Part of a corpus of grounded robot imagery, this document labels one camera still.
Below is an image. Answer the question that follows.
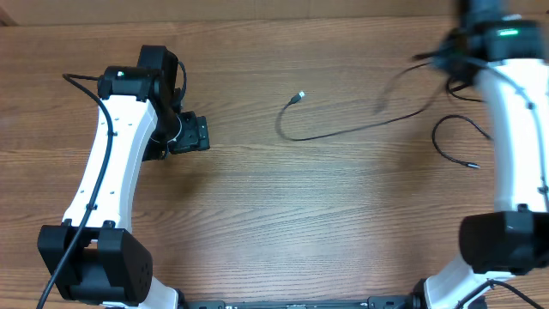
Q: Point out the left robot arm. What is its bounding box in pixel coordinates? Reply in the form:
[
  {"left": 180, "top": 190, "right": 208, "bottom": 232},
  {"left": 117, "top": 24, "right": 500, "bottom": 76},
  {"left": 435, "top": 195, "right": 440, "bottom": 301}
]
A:
[{"left": 37, "top": 45, "right": 210, "bottom": 308}]

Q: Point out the black usb cable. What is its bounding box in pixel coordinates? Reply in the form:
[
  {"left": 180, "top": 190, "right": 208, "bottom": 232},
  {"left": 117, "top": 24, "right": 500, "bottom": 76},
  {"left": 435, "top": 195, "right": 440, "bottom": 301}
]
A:
[
  {"left": 431, "top": 114, "right": 492, "bottom": 169},
  {"left": 274, "top": 62, "right": 447, "bottom": 142}
]

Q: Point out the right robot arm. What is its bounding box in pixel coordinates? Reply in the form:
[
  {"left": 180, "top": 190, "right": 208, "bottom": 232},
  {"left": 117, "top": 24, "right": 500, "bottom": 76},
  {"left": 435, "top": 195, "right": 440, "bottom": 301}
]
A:
[{"left": 407, "top": 1, "right": 548, "bottom": 308}]

